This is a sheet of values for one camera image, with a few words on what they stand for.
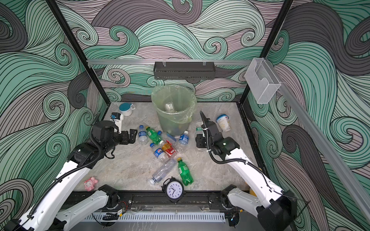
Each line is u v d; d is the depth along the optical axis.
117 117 0.60
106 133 0.51
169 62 0.92
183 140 0.92
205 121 0.68
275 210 0.36
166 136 0.98
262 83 0.76
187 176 0.78
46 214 0.37
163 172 0.81
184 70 0.96
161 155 0.88
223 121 0.99
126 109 1.07
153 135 0.95
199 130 0.78
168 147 0.88
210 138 0.55
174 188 0.76
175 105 1.02
